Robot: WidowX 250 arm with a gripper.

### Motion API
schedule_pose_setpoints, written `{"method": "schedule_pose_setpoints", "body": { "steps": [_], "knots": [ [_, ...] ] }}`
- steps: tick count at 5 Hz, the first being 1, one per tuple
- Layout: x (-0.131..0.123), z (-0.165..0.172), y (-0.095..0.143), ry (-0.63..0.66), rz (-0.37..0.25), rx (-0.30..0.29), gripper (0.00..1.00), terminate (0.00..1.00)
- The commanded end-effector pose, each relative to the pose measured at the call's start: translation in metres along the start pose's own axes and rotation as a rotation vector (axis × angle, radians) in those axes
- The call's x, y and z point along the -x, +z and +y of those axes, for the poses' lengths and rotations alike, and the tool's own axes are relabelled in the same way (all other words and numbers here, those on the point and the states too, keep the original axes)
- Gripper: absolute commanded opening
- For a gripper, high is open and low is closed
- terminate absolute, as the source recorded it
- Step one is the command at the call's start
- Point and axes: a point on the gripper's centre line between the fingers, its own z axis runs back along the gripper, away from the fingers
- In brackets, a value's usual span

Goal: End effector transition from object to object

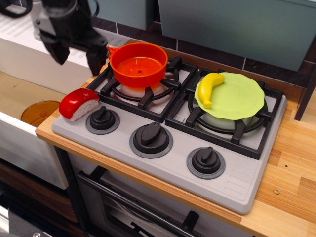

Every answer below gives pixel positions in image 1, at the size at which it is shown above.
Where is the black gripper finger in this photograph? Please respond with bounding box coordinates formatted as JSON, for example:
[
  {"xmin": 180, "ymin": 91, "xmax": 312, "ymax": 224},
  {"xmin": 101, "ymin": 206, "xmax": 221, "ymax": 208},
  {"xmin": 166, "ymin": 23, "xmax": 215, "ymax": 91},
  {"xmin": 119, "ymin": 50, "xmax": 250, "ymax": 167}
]
[
  {"xmin": 86, "ymin": 46, "xmax": 108, "ymax": 76},
  {"xmin": 41, "ymin": 36, "xmax": 70, "ymax": 65}
]

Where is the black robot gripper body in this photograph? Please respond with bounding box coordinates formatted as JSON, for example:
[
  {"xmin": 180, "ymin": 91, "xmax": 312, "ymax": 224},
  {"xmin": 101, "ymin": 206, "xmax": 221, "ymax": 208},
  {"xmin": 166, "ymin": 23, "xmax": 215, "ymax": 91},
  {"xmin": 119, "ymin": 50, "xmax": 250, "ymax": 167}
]
[{"xmin": 41, "ymin": 0, "xmax": 108, "ymax": 52}]

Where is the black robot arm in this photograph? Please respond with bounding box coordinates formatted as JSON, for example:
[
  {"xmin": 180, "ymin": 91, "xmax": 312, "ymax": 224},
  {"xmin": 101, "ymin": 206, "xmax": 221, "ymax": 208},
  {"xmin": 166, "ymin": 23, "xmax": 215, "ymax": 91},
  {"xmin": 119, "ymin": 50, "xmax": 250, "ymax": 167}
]
[{"xmin": 0, "ymin": 0, "xmax": 108, "ymax": 76}]

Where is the grey toy faucet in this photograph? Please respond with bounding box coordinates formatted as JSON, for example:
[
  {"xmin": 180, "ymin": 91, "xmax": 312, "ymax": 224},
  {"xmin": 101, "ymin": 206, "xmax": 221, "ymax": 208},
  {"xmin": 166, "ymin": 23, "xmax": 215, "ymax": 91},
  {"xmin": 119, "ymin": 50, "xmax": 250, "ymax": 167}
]
[{"xmin": 30, "ymin": 0, "xmax": 45, "ymax": 41}]

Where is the white toy sink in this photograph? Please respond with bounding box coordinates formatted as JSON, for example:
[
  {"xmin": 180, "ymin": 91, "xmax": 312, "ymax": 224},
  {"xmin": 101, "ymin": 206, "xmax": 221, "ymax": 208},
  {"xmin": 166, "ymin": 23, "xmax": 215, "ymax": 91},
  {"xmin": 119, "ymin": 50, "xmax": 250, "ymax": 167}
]
[{"xmin": 0, "ymin": 4, "xmax": 131, "ymax": 190}]

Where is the red white toy sushi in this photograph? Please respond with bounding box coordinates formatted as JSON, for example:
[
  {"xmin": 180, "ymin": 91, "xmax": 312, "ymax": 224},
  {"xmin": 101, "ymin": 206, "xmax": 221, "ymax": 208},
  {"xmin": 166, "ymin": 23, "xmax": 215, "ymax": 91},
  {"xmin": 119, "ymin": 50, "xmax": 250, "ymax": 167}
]
[{"xmin": 59, "ymin": 88, "xmax": 99, "ymax": 121}]

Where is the black left stove knob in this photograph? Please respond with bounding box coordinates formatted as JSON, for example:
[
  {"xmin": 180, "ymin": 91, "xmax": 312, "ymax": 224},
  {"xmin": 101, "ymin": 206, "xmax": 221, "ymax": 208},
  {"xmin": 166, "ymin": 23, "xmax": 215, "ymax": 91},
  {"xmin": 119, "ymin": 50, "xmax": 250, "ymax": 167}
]
[{"xmin": 85, "ymin": 106, "xmax": 120, "ymax": 135}]

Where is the black stove knob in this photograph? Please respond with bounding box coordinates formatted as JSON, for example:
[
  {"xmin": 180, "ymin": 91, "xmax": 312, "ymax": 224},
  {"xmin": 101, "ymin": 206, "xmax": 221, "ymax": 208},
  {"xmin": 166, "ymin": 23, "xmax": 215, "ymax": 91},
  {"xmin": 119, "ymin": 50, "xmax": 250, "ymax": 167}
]
[
  {"xmin": 129, "ymin": 122, "xmax": 173, "ymax": 159},
  {"xmin": 187, "ymin": 147, "xmax": 226, "ymax": 180},
  {"xmin": 85, "ymin": 106, "xmax": 120, "ymax": 135}
]

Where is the black left burner grate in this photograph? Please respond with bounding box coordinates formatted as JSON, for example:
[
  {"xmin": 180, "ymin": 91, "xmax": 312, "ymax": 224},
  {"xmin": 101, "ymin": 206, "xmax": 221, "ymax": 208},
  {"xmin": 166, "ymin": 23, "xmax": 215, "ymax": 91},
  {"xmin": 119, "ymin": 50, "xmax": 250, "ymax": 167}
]
[{"xmin": 87, "ymin": 57, "xmax": 198, "ymax": 122}]

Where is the black burner grate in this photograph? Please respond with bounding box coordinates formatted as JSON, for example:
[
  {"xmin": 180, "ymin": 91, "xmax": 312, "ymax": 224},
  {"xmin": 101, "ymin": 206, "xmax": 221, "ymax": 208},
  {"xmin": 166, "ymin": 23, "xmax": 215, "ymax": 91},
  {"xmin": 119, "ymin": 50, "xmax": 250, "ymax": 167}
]
[
  {"xmin": 87, "ymin": 57, "xmax": 198, "ymax": 122},
  {"xmin": 165, "ymin": 68, "xmax": 287, "ymax": 160}
]

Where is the black middle stove knob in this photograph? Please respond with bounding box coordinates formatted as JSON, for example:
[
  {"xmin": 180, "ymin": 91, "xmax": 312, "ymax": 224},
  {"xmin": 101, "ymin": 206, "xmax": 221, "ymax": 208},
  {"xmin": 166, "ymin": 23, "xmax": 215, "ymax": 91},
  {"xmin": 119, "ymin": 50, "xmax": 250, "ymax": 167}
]
[{"xmin": 129, "ymin": 122, "xmax": 173, "ymax": 159}]

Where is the yellow toy banana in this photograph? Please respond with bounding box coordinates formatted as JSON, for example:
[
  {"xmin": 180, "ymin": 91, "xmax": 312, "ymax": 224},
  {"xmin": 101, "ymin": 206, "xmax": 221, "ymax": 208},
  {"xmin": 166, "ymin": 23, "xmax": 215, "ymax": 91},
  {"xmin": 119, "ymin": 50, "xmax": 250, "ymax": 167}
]
[{"xmin": 197, "ymin": 73, "xmax": 225, "ymax": 109}]

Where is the grey toy stove top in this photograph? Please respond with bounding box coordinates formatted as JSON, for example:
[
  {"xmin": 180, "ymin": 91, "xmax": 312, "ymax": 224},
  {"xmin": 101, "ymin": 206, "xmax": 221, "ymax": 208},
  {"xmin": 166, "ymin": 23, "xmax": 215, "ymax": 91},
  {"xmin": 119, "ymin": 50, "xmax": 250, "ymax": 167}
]
[{"xmin": 52, "ymin": 57, "xmax": 287, "ymax": 214}]

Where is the light green toy plate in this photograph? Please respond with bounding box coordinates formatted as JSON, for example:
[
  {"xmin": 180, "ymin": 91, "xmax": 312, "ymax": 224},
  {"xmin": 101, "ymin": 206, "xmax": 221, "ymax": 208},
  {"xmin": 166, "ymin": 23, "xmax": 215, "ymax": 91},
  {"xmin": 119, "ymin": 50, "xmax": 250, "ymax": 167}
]
[{"xmin": 195, "ymin": 72, "xmax": 265, "ymax": 120}]

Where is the grey toy oven door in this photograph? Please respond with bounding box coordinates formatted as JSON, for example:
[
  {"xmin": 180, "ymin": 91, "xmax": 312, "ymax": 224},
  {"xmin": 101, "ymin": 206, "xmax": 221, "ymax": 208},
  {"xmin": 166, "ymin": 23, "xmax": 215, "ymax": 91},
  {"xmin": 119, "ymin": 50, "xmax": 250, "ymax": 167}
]
[{"xmin": 75, "ymin": 166, "xmax": 251, "ymax": 237}]

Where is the black right stove knob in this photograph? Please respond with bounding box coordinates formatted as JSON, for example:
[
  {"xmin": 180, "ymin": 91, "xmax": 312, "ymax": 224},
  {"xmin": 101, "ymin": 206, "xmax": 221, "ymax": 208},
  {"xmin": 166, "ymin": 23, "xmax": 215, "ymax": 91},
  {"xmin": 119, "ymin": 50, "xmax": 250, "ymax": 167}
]
[{"xmin": 187, "ymin": 147, "xmax": 226, "ymax": 180}]

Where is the black right burner grate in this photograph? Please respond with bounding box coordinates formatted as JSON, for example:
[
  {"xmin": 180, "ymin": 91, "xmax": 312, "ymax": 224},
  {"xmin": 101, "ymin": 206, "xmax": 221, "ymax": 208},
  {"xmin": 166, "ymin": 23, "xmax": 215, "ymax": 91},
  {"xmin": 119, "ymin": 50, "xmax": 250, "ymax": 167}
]
[{"xmin": 165, "ymin": 68, "xmax": 287, "ymax": 160}]

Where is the orange toy saucepan grey handle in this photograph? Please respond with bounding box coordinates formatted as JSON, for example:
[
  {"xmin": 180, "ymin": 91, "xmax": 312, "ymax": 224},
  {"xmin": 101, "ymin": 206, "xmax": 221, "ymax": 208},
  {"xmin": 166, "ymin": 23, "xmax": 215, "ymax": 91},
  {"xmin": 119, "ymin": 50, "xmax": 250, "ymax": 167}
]
[{"xmin": 108, "ymin": 42, "xmax": 168, "ymax": 88}]

